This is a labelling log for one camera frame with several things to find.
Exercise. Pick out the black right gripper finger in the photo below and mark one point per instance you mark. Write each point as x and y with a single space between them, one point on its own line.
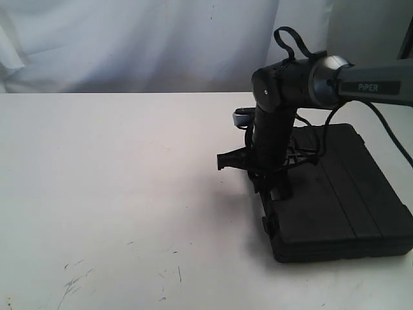
284 185

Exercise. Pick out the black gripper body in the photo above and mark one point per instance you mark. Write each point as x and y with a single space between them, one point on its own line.
270 146

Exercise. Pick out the black stand pole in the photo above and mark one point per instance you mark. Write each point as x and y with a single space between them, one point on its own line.
405 50

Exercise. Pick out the white backdrop cloth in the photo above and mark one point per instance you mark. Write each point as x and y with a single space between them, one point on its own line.
179 46

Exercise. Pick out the black plastic tool case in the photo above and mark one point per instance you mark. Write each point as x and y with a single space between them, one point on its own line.
341 208

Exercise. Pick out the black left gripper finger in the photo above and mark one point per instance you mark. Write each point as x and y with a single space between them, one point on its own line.
261 185

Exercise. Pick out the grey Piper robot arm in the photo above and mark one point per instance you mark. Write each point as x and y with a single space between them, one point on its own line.
318 82

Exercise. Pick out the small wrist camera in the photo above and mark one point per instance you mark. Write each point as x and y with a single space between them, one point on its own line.
243 117

